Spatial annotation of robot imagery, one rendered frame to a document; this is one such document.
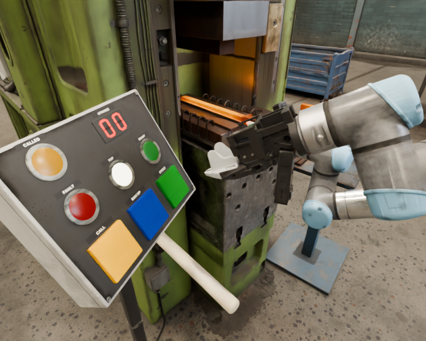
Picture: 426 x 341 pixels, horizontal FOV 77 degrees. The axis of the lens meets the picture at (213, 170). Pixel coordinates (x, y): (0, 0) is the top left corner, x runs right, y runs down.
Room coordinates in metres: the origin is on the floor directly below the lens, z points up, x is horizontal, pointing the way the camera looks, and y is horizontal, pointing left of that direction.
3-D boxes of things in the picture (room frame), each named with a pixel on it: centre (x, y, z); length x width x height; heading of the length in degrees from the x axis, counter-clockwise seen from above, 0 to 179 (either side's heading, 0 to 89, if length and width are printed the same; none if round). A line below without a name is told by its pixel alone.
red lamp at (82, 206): (0.33, 0.21, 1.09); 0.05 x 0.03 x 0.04; 134
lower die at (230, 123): (1.05, 0.04, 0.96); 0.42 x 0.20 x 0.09; 44
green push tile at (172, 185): (0.50, 0.09, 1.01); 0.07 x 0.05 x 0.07; 159
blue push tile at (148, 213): (0.41, 0.13, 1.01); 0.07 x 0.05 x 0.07; 159
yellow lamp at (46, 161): (0.35, 0.25, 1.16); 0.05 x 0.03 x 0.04; 134
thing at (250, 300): (0.87, -0.13, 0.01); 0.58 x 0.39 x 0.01; 134
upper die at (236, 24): (1.05, 0.04, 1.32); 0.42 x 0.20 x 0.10; 44
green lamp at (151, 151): (0.52, 0.14, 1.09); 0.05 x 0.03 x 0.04; 134
